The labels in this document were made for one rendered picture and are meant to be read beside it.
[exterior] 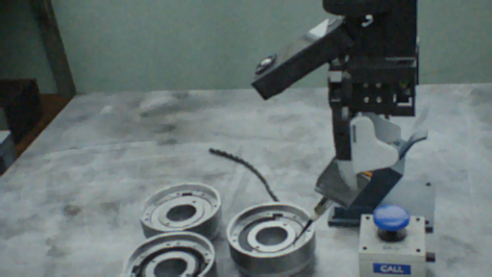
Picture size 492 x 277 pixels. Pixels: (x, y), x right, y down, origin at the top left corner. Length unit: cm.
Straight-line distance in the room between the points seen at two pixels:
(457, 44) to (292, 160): 147
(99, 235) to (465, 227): 46
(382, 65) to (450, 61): 181
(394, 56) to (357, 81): 4
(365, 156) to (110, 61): 204
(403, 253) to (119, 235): 38
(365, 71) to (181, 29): 191
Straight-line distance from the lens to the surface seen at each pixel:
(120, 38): 265
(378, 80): 68
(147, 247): 88
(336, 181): 77
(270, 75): 71
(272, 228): 88
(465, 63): 250
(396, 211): 81
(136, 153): 115
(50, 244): 99
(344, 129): 70
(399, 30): 68
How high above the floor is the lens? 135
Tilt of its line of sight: 29 degrees down
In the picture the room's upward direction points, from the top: 8 degrees counter-clockwise
